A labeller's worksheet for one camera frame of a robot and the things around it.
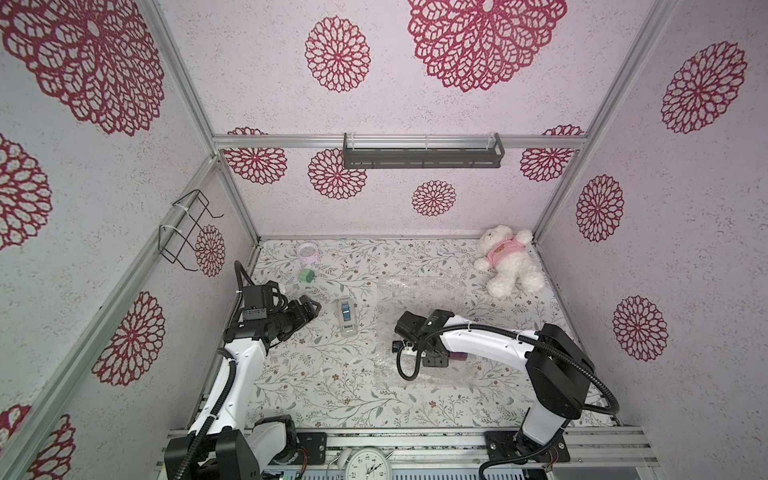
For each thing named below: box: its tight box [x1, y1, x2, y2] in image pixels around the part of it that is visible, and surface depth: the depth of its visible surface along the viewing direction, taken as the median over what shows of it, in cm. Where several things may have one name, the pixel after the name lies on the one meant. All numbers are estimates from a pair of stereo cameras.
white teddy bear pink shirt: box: [474, 225, 545, 298], surface depth 105 cm
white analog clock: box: [345, 448, 392, 480], surface depth 70 cm
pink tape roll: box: [297, 242, 319, 266], surface depth 115 cm
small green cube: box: [298, 269, 315, 283], surface depth 111 cm
